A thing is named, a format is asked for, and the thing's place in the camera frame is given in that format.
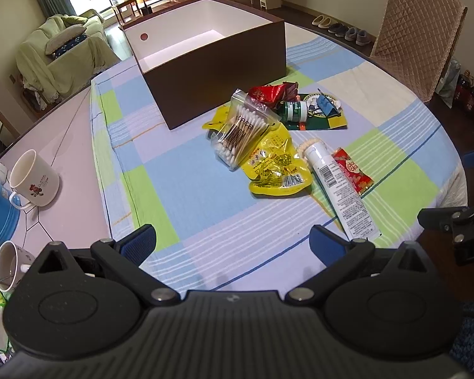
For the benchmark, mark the checkered tablecloth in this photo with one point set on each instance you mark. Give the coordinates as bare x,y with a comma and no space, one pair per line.
248,228

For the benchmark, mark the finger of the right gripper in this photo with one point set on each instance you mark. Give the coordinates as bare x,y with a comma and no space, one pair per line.
438,218

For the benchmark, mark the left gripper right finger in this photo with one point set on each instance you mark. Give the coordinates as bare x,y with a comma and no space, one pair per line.
343,260

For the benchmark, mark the green white bottle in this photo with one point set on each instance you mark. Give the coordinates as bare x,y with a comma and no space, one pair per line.
293,111

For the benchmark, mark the quilted beige chair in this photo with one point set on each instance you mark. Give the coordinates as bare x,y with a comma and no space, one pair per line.
416,40

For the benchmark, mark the white mug with print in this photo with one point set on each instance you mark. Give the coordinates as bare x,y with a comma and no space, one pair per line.
33,181

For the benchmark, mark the green yellow flat package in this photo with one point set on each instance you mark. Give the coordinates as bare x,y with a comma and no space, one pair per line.
316,119

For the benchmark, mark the white tube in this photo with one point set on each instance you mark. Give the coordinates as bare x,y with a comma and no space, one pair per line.
352,214

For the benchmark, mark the blue binder clip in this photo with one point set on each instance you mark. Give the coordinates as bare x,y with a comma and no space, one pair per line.
326,106

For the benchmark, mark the green covered sofa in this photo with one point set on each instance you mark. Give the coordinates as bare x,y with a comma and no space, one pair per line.
71,67

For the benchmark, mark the cream fluffy puff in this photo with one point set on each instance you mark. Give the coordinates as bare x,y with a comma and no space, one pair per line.
301,149

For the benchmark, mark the cotton swab bag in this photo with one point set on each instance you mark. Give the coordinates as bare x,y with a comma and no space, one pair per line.
247,121

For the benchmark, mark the small red candy packet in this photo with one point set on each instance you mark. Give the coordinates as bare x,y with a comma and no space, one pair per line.
360,181

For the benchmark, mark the brown white storage box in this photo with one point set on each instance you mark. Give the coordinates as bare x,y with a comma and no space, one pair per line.
194,54

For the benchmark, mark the grey sofa cushion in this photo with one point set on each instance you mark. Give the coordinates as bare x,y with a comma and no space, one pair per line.
63,37

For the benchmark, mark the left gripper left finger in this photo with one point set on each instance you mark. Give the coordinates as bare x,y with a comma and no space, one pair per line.
120,261

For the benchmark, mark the red snack bag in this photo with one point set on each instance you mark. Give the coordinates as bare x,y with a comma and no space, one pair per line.
272,96

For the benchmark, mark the yellow snack bag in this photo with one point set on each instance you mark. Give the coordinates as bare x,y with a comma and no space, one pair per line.
273,167

